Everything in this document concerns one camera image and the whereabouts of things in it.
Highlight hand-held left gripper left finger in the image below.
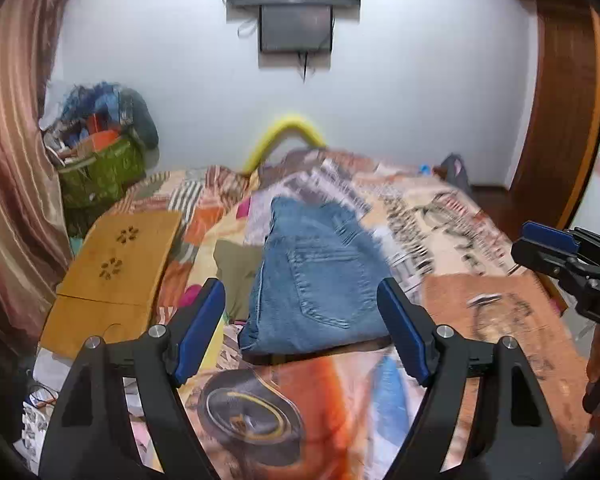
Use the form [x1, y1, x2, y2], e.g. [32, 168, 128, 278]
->
[39, 277, 227, 480]

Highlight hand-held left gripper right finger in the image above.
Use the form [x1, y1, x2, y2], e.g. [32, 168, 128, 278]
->
[376, 277, 566, 480]

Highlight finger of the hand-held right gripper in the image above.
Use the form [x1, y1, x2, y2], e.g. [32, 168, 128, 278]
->
[511, 239, 588, 281]
[522, 221, 581, 253]

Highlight blue denim pants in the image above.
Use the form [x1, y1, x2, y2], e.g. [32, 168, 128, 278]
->
[238, 196, 398, 356]

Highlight pink cloth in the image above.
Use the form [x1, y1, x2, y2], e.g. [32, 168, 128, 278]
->
[181, 284, 207, 312]

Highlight olive green cloth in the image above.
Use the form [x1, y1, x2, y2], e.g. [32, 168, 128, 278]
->
[212, 240, 266, 322]

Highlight printed blanket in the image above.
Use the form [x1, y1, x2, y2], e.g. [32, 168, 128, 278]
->
[22, 147, 568, 480]

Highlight wooden lap table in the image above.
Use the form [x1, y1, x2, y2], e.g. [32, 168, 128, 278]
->
[39, 210, 183, 361]

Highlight grey bag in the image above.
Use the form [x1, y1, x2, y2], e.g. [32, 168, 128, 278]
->
[437, 154, 473, 193]

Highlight yellow foam tube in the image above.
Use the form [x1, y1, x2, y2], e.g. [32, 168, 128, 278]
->
[242, 112, 328, 176]

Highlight pile of clothes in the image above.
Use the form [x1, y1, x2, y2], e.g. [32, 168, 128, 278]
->
[40, 82, 161, 161]

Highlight striped brown curtain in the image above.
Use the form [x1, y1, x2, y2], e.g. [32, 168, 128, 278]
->
[0, 0, 106, 341]

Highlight wooden door frame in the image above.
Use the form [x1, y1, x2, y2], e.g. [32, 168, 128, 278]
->
[482, 0, 600, 231]

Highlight grey wall-mounted box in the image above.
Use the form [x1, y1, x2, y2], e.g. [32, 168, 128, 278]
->
[257, 4, 336, 54]

